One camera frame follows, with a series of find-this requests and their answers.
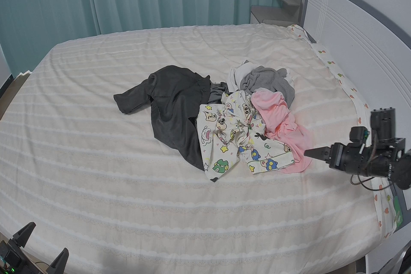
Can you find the grey bedside table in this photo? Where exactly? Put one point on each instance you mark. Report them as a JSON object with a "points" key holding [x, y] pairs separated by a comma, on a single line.
{"points": [[273, 14]]}

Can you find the black shirt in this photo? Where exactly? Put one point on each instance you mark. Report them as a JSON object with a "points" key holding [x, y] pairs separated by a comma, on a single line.
{"points": [[173, 105]]}

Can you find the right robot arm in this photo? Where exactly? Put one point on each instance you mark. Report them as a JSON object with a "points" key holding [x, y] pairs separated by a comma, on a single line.
{"points": [[382, 125]]}

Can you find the pink garment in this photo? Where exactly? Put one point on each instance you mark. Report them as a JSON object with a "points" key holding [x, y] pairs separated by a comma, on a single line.
{"points": [[279, 118]]}

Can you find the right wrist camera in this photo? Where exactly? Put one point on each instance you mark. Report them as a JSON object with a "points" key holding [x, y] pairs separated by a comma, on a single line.
{"points": [[358, 134]]}

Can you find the white garment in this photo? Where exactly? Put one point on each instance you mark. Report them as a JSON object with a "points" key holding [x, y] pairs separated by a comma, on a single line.
{"points": [[236, 76]]}

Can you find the grey garment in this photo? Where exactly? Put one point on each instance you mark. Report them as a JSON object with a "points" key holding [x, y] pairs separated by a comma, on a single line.
{"points": [[266, 81]]}

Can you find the white printed pyjama top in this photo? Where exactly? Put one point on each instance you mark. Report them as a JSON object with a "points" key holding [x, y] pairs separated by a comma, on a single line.
{"points": [[224, 138]]}

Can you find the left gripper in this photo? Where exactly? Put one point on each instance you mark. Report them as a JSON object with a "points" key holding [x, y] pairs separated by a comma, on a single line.
{"points": [[16, 258]]}

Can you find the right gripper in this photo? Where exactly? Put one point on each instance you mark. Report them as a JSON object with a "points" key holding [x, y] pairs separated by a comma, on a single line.
{"points": [[350, 160]]}

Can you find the bed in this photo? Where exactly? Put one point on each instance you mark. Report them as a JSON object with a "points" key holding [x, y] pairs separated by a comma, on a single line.
{"points": [[128, 170]]}

